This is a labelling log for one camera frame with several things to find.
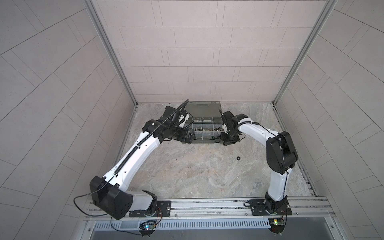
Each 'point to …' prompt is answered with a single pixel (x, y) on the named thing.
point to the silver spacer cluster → (198, 129)
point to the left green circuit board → (147, 225)
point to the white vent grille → (115, 225)
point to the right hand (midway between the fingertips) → (223, 143)
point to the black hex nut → (238, 158)
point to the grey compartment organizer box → (208, 124)
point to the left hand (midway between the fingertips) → (191, 133)
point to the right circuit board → (276, 225)
